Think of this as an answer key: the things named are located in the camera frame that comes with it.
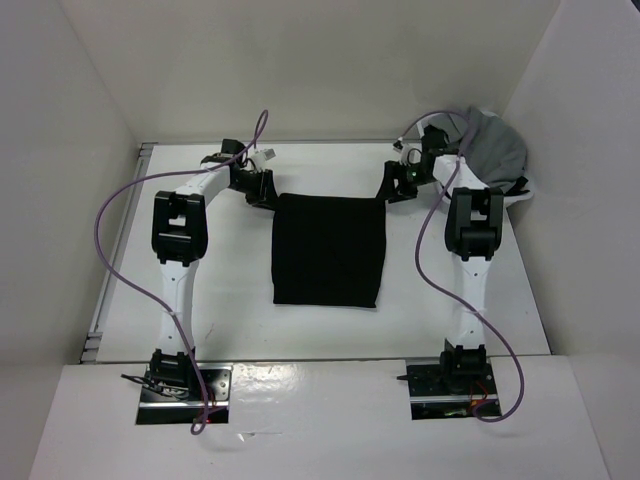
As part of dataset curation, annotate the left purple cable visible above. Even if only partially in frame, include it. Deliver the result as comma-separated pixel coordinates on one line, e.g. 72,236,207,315
95,109,271,435

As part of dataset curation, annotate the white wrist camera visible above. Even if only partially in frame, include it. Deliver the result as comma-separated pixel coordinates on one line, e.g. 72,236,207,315
248,148,276,173
392,137,422,166

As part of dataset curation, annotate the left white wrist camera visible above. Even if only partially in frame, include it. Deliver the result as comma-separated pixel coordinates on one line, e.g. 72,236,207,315
248,148,276,173

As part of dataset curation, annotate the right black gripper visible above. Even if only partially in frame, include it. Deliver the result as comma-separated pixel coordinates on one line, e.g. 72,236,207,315
374,160,436,204

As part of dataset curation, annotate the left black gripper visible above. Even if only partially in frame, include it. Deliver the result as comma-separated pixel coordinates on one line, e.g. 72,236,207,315
229,168,282,212

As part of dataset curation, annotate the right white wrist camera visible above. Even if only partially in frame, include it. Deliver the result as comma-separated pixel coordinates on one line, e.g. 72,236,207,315
392,137,422,166

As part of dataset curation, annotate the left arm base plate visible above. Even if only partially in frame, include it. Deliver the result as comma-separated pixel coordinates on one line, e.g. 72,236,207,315
120,366,232,425

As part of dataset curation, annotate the grey skirt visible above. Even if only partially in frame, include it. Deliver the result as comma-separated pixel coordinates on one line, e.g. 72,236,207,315
432,104,530,189

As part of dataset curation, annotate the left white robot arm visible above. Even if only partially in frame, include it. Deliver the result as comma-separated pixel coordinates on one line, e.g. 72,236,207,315
146,139,277,400

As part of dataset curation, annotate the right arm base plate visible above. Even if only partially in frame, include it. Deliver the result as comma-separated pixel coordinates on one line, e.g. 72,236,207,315
396,361,502,421

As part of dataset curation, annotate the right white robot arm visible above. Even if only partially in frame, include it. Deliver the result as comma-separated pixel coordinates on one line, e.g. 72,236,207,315
378,134,504,396

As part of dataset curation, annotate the white laundry basket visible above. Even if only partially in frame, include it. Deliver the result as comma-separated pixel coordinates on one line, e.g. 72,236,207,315
430,109,537,207

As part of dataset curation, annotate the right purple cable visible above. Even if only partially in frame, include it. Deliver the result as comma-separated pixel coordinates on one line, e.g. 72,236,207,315
399,107,526,424

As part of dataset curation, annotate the black skirt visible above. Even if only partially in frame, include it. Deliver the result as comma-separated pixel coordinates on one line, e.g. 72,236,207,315
271,193,386,309

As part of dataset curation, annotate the purple cable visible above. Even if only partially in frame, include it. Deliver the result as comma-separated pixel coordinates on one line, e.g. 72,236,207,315
399,107,526,424
95,109,271,435

